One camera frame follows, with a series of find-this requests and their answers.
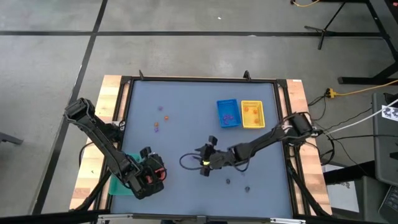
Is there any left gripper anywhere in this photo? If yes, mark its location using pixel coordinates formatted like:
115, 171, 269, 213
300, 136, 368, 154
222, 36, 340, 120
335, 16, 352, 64
131, 146, 166, 200

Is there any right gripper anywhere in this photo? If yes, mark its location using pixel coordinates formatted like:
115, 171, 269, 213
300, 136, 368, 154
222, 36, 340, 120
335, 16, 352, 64
199, 134, 238, 178

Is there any black aluminium crossbeam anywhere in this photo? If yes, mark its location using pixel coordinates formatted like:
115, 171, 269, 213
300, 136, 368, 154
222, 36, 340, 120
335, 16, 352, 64
0, 208, 398, 224

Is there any green plastic bin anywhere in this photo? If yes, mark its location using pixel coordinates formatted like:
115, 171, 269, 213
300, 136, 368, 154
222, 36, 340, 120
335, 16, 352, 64
108, 153, 142, 197

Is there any yellow plastic basket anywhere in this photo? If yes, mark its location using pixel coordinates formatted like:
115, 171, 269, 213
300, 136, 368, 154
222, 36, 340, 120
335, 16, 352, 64
241, 100, 266, 129

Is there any blue plastic basket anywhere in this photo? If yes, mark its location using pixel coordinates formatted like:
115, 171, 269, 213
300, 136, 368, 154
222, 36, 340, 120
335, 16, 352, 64
216, 98, 243, 129

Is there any blue-grey table mat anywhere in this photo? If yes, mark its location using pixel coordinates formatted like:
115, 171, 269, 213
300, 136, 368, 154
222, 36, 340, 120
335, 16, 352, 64
111, 80, 294, 218

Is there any grey chair leg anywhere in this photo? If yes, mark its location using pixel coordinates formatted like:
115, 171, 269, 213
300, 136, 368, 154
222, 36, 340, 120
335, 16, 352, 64
0, 131, 24, 146

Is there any dark grey floor case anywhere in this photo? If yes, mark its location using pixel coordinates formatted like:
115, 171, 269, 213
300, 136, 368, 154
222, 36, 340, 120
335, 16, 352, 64
353, 175, 384, 224

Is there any black tripod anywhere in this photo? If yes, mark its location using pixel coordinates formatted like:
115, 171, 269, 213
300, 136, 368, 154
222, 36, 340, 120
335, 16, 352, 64
303, 1, 346, 50

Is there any grey equipment cart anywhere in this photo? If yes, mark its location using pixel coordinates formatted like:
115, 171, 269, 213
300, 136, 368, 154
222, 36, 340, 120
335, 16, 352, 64
371, 92, 398, 187

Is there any white tag paper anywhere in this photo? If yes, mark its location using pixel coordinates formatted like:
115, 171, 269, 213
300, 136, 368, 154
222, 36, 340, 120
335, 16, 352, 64
381, 105, 398, 123

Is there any black keyboard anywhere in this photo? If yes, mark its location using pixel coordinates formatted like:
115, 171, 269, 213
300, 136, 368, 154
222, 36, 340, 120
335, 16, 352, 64
377, 185, 398, 223

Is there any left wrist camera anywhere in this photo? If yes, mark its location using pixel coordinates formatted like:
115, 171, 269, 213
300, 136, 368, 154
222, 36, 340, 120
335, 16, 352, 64
151, 155, 165, 170

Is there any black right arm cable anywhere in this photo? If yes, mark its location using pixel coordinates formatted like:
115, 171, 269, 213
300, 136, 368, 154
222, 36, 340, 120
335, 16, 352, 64
178, 152, 206, 171

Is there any black table frame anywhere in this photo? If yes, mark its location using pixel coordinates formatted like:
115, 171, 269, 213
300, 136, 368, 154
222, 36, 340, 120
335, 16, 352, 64
93, 70, 332, 218

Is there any yellow extension cable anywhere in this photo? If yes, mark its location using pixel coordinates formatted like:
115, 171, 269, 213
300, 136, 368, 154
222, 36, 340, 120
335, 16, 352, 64
325, 79, 398, 99

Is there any black floor cable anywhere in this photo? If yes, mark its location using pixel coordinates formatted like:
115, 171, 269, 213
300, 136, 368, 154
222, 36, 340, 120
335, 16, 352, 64
328, 133, 398, 141

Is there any white floor cable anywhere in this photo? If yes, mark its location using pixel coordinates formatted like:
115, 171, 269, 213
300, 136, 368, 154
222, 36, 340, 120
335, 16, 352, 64
323, 98, 398, 136

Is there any black desk leg frame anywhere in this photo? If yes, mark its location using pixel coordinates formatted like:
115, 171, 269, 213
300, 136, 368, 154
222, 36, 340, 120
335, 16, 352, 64
337, 0, 398, 85

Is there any yellow floor cable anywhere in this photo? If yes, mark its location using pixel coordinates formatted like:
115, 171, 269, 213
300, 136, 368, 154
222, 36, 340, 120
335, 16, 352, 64
290, 0, 321, 8

